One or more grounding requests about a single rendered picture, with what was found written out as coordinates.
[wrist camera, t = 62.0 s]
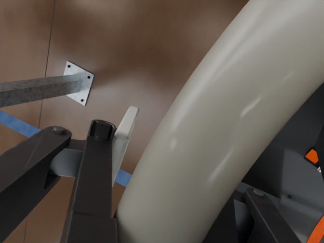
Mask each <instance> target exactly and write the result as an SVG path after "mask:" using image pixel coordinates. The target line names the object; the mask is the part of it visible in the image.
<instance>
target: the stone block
mask: <svg viewBox="0 0 324 243"><path fill-rule="evenodd" d="M315 148H316V153H317V157H318V161H319V165H320V169H321V173H322V177H323V180H324V124H323V126H322V129H321V131H320V133H319V136H318V138H317V141H316V143H315Z"/></svg>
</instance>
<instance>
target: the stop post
mask: <svg viewBox="0 0 324 243"><path fill-rule="evenodd" d="M94 76H95V75H94V74H92V73H90V72H88V71H87V70H85V69H83V68H81V67H79V66H77V65H75V64H73V63H71V62H70V61H67V64H66V68H65V72H64V75H63V76H56V77H47V78H38V79H30V80H21V81H9V82H0V108H3V107H8V106H13V105H18V104H22V103H27V102H33V101H38V100H43V99H47V98H52V97H57V96H62V95H67V96H69V97H70V98H72V99H74V100H75V101H77V102H79V103H81V104H82V105H84V106H85V105H86V102H87V99H88V96H89V92H90V89H91V86H92V83H93V80H94Z"/></svg>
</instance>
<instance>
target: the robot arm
mask: <svg viewBox="0 0 324 243"><path fill-rule="evenodd" d="M139 110H140V109H139V107H137V106H134V105H132V106H130V107H129V108H128V110H127V112H126V114H125V116H124V118H123V120H122V121H121V123H120V125H119V127H118V128H116V126H115V125H114V124H112V123H110V122H108V121H104V120H92V121H91V124H90V128H89V131H88V135H87V138H86V140H76V139H71V136H72V133H71V131H69V130H68V129H65V128H63V127H61V126H48V127H45V128H44V129H42V130H40V131H39V132H37V133H35V134H34V135H32V136H30V137H29V138H27V139H25V140H24V141H22V142H20V143H19V144H17V145H15V146H14V147H12V148H10V149H9V150H7V151H5V152H3V153H2V154H0V243H3V242H4V241H5V240H6V239H7V238H8V236H9V235H10V234H11V233H12V232H13V231H14V230H15V229H16V228H17V227H18V225H19V224H20V223H21V222H22V221H23V220H24V219H25V218H26V217H27V216H28V214H29V213H30V212H31V211H32V210H33V209H34V208H35V207H36V206H37V205H38V204H39V202H40V201H41V200H42V199H43V198H44V197H45V196H46V195H47V194H48V193H49V191H50V190H51V189H52V188H53V187H54V186H55V185H56V184H57V183H58V182H59V180H60V177H61V176H67V177H75V181H74V185H73V189H72V193H71V197H70V201H69V206H68V210H67V215H66V219H65V223H64V227H63V232H62V236H61V240H60V243H118V241H117V219H115V218H112V187H113V185H114V183H115V180H116V177H117V174H118V171H119V169H120V166H121V163H122V160H123V158H124V155H125V152H126V149H127V147H128V144H129V141H130V138H131V135H132V132H133V129H134V126H135V122H136V119H137V116H138V113H139ZM202 243H302V242H301V241H300V239H299V238H298V237H297V236H296V234H295V233H294V231H293V230H292V229H291V227H290V226H289V225H288V223H287V222H286V220H285V219H284V218H283V216H282V215H281V213H280V212H279V211H278V209H277V208H276V207H275V205H274V204H273V202H272V201H271V200H270V198H269V197H268V196H267V195H266V194H265V193H263V192H262V191H261V190H259V189H255V188H250V187H248V188H246V189H245V191H244V193H242V192H240V191H237V190H235V191H234V192H233V193H232V195H231V196H230V198H229V200H228V201H227V203H226V204H225V206H224V207H223V209H222V210H221V212H220V213H219V215H218V217H217V218H216V220H215V222H214V223H213V225H212V227H211V228H210V230H209V231H208V233H207V235H206V237H205V239H204V240H203V242H202Z"/></svg>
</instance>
